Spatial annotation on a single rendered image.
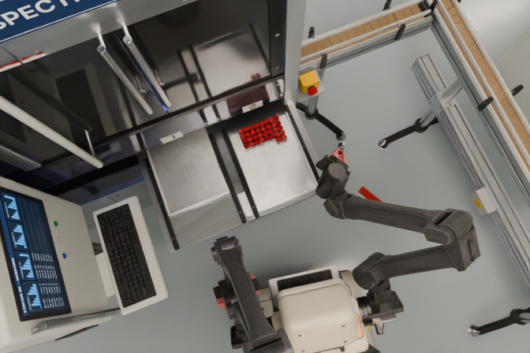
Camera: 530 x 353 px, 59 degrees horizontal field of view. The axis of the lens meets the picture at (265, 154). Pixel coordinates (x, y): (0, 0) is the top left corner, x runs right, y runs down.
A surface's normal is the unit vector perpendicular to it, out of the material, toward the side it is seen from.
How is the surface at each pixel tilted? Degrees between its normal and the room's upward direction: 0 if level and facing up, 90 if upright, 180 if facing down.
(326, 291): 43
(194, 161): 0
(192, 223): 0
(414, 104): 0
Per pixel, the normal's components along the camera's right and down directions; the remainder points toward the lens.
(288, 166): -0.03, -0.25
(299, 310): -0.16, -0.83
